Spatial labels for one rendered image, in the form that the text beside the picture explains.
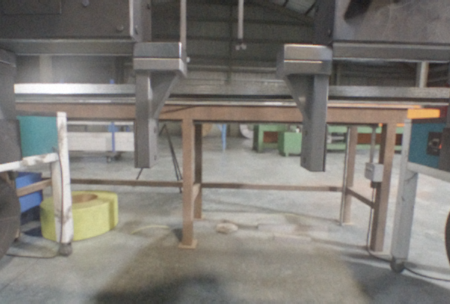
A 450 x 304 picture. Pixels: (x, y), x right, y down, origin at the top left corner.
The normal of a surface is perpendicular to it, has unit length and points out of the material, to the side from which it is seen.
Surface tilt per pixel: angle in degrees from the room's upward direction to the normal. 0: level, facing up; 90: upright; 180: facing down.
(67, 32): 90
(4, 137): 90
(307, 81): 90
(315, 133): 90
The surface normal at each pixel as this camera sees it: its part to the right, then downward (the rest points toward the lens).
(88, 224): 0.62, 0.11
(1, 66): 1.00, 0.02
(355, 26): -0.01, 0.12
